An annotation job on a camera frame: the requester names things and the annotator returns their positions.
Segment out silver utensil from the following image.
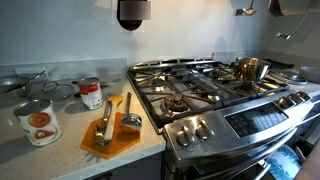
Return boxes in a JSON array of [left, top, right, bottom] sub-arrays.
[[275, 13, 310, 41]]

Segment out silver pot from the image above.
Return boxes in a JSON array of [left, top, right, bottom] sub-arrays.
[[232, 57, 272, 83]]

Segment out glass pot lid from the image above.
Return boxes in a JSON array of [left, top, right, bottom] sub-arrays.
[[29, 80, 76, 103]]

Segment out gray bowl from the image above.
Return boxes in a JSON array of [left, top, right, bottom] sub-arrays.
[[297, 65, 320, 85]]

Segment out silver measuring cup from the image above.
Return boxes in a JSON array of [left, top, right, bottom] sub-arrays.
[[119, 91, 144, 135]]

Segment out silver range knob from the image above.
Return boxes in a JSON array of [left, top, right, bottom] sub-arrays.
[[296, 90, 312, 102], [175, 125, 195, 148], [276, 95, 295, 110], [194, 119, 215, 142], [288, 92, 305, 105]]

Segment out stainless steel gas range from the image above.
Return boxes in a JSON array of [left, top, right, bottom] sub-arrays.
[[126, 57, 320, 180]]

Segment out red white soup can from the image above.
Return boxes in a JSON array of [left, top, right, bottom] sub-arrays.
[[77, 77, 105, 111]]

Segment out orange hexagonal trivet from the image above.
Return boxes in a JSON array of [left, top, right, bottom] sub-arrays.
[[79, 111, 142, 160]]

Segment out silver hanging ladle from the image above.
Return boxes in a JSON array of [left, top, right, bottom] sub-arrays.
[[234, 0, 258, 17]]

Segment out tomato print can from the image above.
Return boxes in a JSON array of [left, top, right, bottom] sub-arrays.
[[12, 98, 64, 148]]

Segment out blue white towel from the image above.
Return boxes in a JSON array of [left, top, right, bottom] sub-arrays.
[[265, 144, 304, 180]]

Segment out wooden table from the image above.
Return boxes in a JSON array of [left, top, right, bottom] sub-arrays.
[[294, 138, 320, 180]]

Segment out yellow handled utensil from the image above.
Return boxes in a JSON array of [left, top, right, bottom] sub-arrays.
[[102, 94, 124, 142]]

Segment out wooden-handled utensil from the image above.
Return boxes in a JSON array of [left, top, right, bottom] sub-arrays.
[[93, 99, 113, 148]]

